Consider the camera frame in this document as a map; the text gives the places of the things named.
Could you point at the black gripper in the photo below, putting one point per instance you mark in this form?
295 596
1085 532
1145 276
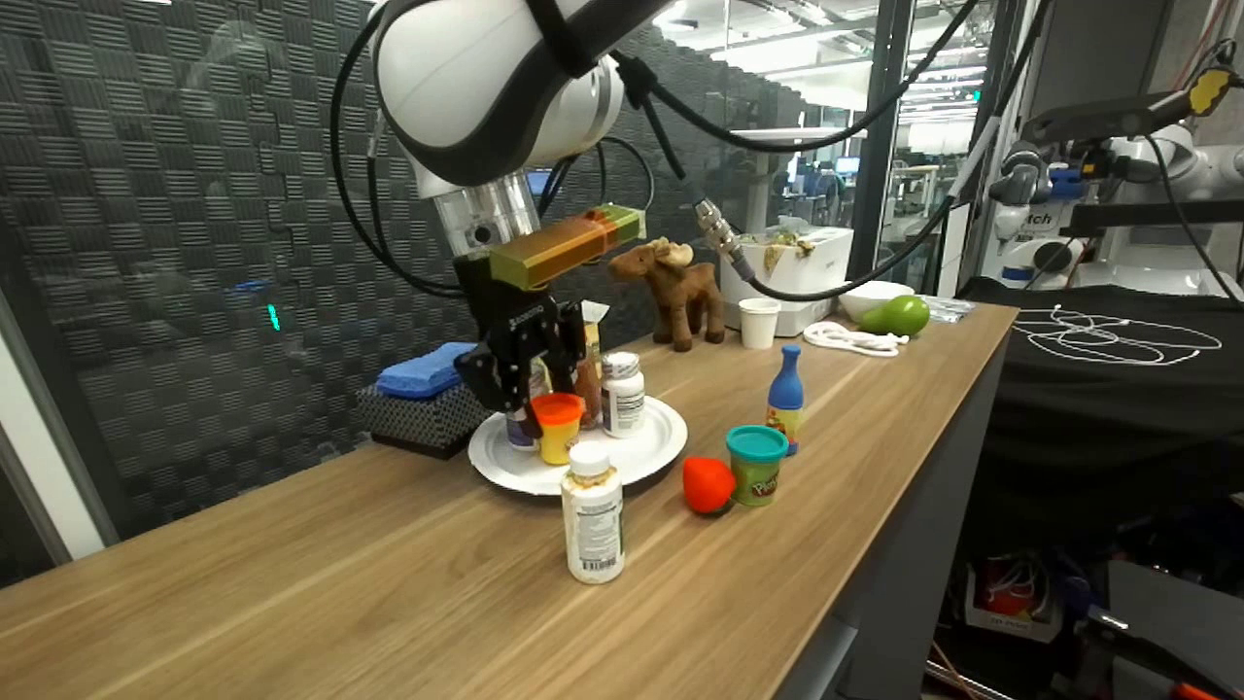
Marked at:
510 331

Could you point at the orange lid play-doh tub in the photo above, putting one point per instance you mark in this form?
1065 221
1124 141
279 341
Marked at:
558 417

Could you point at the tall white supplement bottle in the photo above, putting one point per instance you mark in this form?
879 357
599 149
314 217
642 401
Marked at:
592 516

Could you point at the teal lid play-doh tub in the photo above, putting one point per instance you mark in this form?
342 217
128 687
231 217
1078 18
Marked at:
755 460

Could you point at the brown spice jar red lid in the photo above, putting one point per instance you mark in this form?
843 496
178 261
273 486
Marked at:
590 369

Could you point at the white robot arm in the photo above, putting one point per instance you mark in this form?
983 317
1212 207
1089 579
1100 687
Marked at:
476 93

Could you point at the white paper plate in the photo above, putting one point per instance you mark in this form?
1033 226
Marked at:
642 451

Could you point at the red strawberry toy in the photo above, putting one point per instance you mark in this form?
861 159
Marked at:
710 486

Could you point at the blue folded cloth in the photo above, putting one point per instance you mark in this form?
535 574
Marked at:
427 374

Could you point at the grey mesh tray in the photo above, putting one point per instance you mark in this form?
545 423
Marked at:
439 423

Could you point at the brown moose plush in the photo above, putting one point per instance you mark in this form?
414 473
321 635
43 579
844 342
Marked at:
681 289

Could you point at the white paper cup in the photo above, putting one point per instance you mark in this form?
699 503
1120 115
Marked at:
759 325

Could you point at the blue toy bottle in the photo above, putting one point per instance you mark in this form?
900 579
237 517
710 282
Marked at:
786 399

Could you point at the white bowl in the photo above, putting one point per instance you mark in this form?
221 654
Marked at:
868 296

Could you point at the green pear toy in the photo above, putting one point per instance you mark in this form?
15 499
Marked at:
897 317

